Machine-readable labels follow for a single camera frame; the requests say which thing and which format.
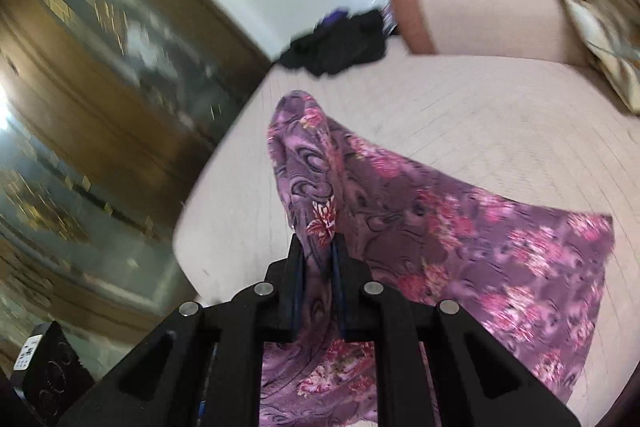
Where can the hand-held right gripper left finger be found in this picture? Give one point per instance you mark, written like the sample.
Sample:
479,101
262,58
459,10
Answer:
297,292

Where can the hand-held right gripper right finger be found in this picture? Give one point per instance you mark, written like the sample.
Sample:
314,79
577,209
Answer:
338,292

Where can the purple floral shirt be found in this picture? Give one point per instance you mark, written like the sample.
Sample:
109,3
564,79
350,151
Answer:
440,232

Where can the pink sofa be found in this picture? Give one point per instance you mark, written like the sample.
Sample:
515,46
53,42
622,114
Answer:
475,107

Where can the black cloth pile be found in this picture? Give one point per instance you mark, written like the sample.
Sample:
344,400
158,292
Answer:
340,44

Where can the wooden door with glass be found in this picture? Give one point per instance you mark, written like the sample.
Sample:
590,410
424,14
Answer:
100,107

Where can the cream floral blanket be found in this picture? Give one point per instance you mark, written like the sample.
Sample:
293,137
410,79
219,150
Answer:
605,22

